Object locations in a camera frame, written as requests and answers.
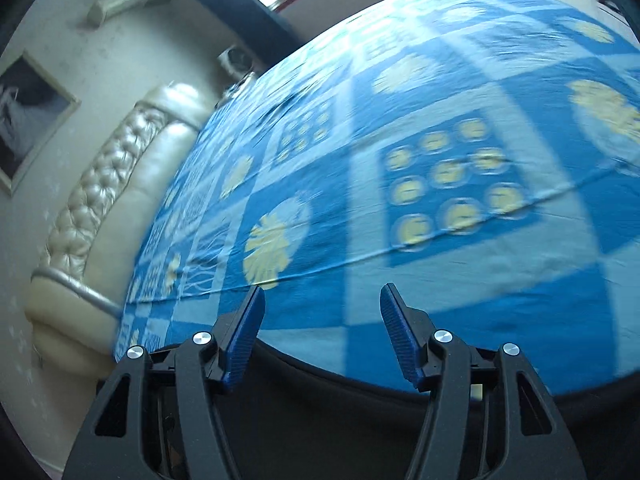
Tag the blue patterned bed sheet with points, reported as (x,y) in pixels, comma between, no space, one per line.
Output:
(481,155)

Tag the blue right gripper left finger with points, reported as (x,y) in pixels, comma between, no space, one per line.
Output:
(237,332)

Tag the framed wall picture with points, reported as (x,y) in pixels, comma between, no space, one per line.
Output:
(34,105)

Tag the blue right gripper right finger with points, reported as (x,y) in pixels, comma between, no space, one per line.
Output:
(406,327)

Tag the wall mounted light fixture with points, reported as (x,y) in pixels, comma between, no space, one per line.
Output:
(102,10)

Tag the cream tufted leather headboard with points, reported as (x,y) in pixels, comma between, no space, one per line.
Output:
(77,292)

